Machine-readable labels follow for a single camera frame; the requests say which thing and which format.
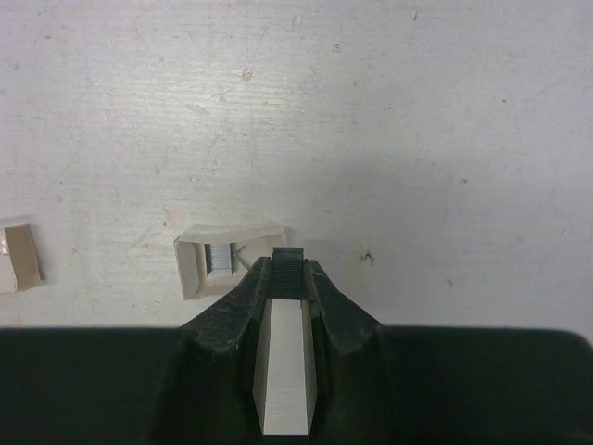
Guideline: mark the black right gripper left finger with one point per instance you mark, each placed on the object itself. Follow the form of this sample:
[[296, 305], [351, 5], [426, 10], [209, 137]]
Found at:
[[192, 384]]

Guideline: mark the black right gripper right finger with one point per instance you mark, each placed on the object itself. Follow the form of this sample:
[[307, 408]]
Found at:
[[387, 384]]

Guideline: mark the small white staple tray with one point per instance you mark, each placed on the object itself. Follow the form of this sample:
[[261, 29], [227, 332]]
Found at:
[[248, 244]]

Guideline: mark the staple strip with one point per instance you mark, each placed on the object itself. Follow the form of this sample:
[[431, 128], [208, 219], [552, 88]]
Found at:
[[219, 258], [287, 273]]

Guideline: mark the red white staple box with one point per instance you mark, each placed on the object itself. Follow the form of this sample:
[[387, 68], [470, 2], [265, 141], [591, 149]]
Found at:
[[21, 267]]

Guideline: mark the staple strip in tray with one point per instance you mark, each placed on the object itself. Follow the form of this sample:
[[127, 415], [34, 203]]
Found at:
[[219, 258]]

